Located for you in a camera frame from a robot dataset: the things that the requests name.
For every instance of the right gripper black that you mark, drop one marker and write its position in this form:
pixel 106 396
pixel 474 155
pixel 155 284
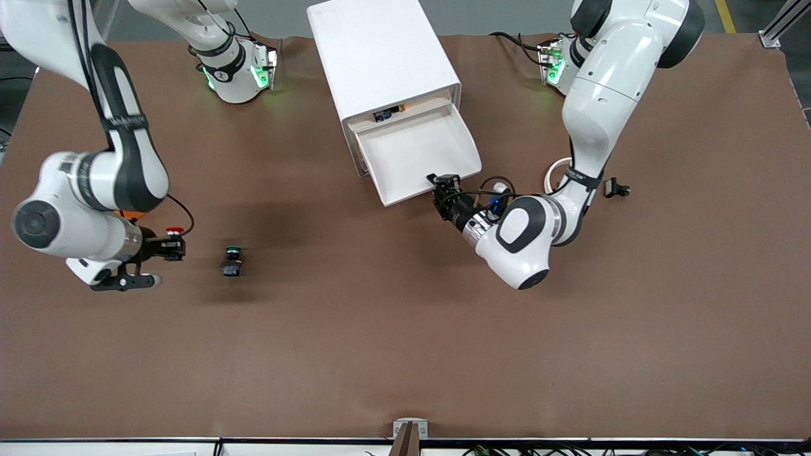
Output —
pixel 152 245

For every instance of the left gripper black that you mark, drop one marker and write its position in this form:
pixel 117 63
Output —
pixel 457 209

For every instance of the red push button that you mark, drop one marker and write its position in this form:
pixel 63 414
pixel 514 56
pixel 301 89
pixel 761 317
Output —
pixel 172 228

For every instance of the white plastic drawer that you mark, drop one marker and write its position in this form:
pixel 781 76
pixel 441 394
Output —
pixel 412 152

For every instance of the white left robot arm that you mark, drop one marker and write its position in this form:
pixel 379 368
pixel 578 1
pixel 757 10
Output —
pixel 602 95

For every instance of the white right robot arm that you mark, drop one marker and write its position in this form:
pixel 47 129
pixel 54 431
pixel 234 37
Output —
pixel 127 171

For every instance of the green push button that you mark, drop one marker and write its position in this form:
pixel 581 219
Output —
pixel 232 262

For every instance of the white drawer cabinet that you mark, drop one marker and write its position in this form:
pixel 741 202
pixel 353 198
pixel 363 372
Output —
pixel 374 50

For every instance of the orange cube with hole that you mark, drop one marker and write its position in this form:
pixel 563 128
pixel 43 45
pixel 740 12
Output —
pixel 130 216

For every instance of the small black orange part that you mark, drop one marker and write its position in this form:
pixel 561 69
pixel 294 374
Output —
pixel 383 115

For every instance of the brown table cover sheet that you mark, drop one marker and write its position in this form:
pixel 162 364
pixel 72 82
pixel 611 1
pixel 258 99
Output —
pixel 405 329

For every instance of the small black connector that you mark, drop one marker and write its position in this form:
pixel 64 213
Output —
pixel 613 188

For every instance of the grey metal bracket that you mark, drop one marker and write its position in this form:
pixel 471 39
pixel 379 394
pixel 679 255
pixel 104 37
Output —
pixel 399 424

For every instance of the brown post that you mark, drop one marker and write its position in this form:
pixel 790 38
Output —
pixel 405 444

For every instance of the aluminium frame profile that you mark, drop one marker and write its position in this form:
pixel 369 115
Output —
pixel 782 25

